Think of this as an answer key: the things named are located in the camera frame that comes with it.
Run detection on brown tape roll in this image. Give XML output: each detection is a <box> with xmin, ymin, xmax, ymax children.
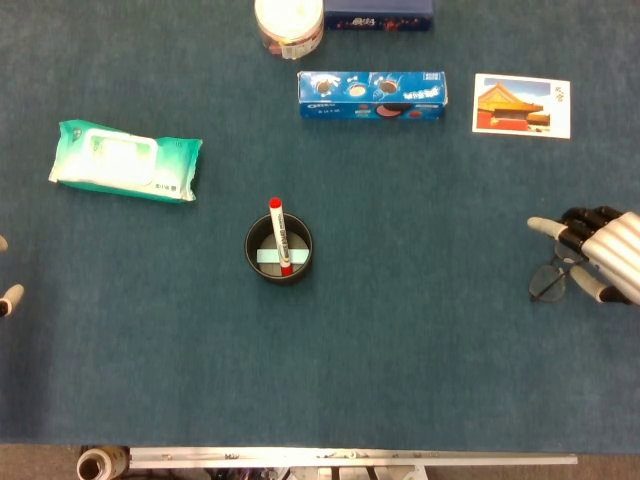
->
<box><xmin>75</xmin><ymin>446</ymin><xmax>131</xmax><ymax>480</ymax></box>

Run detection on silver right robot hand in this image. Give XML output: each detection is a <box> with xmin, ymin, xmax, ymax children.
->
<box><xmin>526</xmin><ymin>205</ymin><xmax>640</xmax><ymax>307</ymax></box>

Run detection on dark blue rectangular box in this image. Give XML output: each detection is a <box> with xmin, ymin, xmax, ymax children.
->
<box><xmin>323</xmin><ymin>0</ymin><xmax>435</xmax><ymax>32</ymax></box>

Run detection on green white wet wipes pack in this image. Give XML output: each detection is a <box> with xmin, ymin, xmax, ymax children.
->
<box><xmin>48</xmin><ymin>118</ymin><xmax>204</xmax><ymax>204</ymax></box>

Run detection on blue Oreo cookie box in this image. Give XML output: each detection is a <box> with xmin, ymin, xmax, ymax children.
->
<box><xmin>296</xmin><ymin>70</ymin><xmax>449</xmax><ymax>121</ymax></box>

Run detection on blue felt table cloth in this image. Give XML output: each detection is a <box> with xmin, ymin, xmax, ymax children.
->
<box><xmin>0</xmin><ymin>0</ymin><xmax>640</xmax><ymax>456</ymax></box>

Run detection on black mesh pen holder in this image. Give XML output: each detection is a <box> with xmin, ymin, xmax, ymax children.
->
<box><xmin>243</xmin><ymin>212</ymin><xmax>315</xmax><ymax>287</ymax></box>

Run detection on red cap whiteboard marker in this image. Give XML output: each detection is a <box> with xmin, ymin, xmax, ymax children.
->
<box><xmin>268</xmin><ymin>197</ymin><xmax>294</xmax><ymax>277</ymax></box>

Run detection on clear plastic jar white lid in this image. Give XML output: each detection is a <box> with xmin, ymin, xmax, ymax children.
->
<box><xmin>253</xmin><ymin>0</ymin><xmax>325</xmax><ymax>61</ymax></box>

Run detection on pale blue flat eraser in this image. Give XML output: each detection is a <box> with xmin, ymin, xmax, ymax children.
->
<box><xmin>256</xmin><ymin>248</ymin><xmax>310</xmax><ymax>263</ymax></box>

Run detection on thin-framed eyeglasses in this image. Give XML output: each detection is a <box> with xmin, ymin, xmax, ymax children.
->
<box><xmin>528</xmin><ymin>239</ymin><xmax>591</xmax><ymax>305</ymax></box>

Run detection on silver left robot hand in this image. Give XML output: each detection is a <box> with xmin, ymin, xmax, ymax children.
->
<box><xmin>0</xmin><ymin>234</ymin><xmax>25</xmax><ymax>319</ymax></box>

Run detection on palace picture postcard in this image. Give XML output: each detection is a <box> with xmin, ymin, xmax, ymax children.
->
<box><xmin>471</xmin><ymin>72</ymin><xmax>572</xmax><ymax>141</ymax></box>

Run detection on aluminium rail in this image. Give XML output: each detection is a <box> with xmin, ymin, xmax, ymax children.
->
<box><xmin>128</xmin><ymin>446</ymin><xmax>579</xmax><ymax>470</ymax></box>

